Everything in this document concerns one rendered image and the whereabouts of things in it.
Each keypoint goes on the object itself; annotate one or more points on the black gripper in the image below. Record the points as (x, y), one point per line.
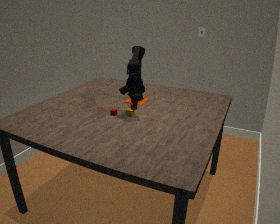
(134, 94)

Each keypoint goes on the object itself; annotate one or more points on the yellow-green cube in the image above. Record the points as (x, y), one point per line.
(130, 112)

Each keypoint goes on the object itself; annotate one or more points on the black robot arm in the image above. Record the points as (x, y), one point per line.
(134, 71)

